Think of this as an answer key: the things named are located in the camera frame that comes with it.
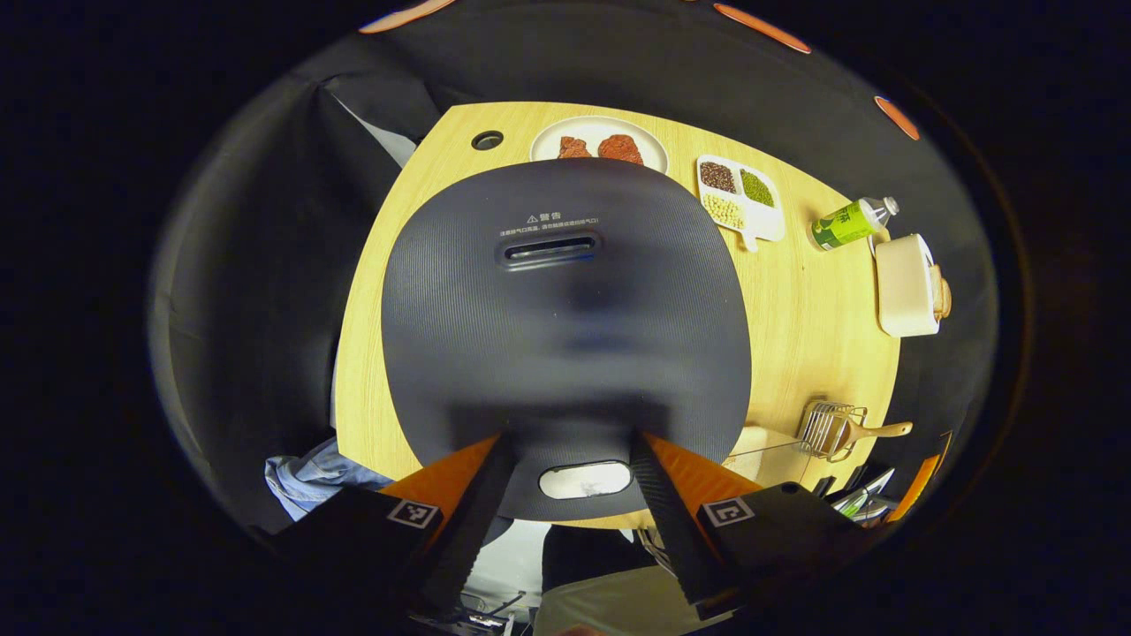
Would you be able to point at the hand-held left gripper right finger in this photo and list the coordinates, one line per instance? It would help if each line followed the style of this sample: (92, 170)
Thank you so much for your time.
(676, 530)

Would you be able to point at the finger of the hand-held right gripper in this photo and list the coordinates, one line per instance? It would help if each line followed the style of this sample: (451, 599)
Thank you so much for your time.
(914, 486)

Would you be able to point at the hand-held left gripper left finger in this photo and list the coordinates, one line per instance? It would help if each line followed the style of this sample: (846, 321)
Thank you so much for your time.
(473, 530)

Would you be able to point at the black rice cooker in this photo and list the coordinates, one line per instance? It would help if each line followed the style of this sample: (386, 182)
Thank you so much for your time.
(565, 353)

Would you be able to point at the light blue shirt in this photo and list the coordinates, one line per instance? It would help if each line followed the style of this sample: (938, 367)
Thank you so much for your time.
(309, 473)

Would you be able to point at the toast bread slice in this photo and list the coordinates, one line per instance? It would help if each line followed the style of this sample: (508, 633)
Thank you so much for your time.
(937, 278)
(945, 300)

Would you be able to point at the white toaster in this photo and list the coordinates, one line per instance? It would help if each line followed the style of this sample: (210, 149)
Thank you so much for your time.
(906, 287)

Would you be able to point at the green label plastic bottle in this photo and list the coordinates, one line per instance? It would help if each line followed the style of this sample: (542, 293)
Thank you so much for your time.
(844, 225)

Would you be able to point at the black backdrop cloth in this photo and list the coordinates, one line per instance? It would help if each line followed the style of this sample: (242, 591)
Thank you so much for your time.
(256, 265)

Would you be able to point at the white divided bean dish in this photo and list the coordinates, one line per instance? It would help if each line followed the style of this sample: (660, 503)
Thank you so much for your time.
(738, 190)

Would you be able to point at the red meat piece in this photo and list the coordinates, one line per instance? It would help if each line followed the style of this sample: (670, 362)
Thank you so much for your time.
(620, 148)
(574, 148)

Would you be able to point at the round plate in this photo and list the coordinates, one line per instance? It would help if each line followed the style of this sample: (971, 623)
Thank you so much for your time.
(548, 137)

